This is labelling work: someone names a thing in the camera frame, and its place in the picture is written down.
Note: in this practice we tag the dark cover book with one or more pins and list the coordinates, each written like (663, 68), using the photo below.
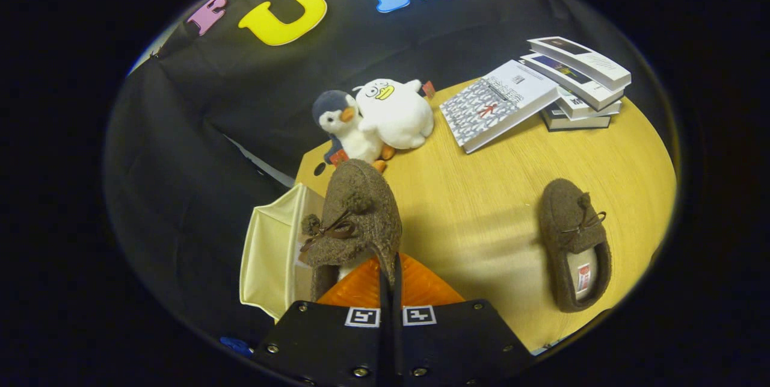
(571, 123)

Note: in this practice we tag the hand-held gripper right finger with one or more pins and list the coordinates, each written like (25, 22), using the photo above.
(399, 345)

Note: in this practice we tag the black backdrop cloth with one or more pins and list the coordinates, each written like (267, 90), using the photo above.
(210, 134)

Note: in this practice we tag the grey penguin plush toy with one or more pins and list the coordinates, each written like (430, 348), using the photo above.
(352, 134)

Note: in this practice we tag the beige fabric storage box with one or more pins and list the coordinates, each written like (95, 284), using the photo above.
(271, 254)

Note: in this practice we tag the brown fuzzy slipper shoe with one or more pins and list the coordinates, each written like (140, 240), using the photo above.
(565, 218)
(361, 206)

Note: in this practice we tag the white duck plush toy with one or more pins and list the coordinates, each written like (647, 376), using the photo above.
(397, 116)

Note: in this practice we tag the small blue object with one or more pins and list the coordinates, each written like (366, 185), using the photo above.
(236, 346)

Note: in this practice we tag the patterned cover book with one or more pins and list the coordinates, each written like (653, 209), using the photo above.
(487, 110)

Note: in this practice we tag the white book with blue cover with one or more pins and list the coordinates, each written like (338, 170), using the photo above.
(571, 77)

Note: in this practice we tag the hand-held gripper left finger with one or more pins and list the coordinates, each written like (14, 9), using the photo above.
(384, 345)

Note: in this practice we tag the white paperback book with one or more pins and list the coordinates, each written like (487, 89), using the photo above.
(586, 109)

